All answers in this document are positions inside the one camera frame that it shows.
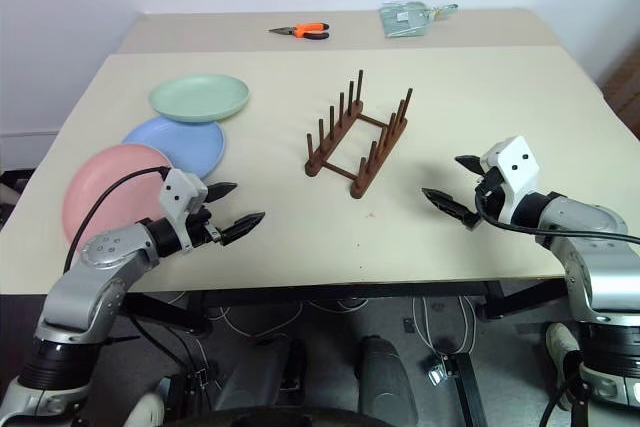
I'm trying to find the dark rounded leg shape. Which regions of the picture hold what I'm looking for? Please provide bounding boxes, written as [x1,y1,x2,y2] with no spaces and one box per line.
[354,335,420,427]
[212,335,307,416]

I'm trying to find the green plate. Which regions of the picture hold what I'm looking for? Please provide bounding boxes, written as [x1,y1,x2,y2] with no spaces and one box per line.
[149,74,251,124]

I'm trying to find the black hanging cable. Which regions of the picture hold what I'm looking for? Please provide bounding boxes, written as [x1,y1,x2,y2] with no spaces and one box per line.
[538,346,592,427]

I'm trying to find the orange handled pliers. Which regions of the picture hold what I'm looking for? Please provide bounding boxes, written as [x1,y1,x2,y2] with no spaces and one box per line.
[268,21,331,41]

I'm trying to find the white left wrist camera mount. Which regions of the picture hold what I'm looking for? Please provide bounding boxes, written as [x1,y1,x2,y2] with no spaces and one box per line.
[159,167,209,254]

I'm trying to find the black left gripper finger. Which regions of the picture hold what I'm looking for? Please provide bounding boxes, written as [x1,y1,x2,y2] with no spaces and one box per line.
[206,181,238,206]
[220,211,266,247]

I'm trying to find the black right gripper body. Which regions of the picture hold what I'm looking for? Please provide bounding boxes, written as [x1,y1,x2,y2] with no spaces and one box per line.
[473,166,507,222]

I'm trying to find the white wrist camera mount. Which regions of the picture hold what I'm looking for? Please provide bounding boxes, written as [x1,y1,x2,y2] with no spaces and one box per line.
[159,167,209,254]
[481,135,542,224]

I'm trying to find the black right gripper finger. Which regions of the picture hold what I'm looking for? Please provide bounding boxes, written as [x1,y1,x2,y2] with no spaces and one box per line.
[454,154,485,178]
[421,187,480,233]

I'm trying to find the clear bag with green contents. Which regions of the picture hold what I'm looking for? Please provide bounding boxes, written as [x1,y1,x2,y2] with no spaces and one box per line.
[378,0,434,39]

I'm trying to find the red plate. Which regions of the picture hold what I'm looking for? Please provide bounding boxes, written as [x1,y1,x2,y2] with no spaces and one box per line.
[62,143,175,247]

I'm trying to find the brown wooden dish rack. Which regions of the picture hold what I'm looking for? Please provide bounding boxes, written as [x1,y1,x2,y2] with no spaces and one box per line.
[304,68,415,199]

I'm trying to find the blue plate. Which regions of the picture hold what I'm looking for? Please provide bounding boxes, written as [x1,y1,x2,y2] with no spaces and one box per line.
[121,115,229,180]

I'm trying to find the small silver connector box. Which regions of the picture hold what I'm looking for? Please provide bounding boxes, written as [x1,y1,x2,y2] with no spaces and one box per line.
[423,355,452,387]

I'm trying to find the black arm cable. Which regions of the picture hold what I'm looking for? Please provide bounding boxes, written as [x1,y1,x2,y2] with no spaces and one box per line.
[63,166,175,271]
[474,189,640,248]

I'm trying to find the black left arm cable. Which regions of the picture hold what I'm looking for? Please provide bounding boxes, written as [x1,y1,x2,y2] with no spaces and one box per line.
[63,166,175,271]

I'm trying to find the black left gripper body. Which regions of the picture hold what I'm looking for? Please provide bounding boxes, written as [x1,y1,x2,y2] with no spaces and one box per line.
[187,204,224,249]

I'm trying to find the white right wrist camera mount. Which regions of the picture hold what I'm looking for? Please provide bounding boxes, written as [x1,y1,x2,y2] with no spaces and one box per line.
[481,135,542,224]

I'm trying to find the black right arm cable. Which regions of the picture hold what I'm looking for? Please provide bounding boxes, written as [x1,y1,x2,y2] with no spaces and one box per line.
[474,189,640,248]

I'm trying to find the white wire bundle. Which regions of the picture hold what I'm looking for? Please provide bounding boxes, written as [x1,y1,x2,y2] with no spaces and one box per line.
[167,296,369,346]
[403,295,484,364]

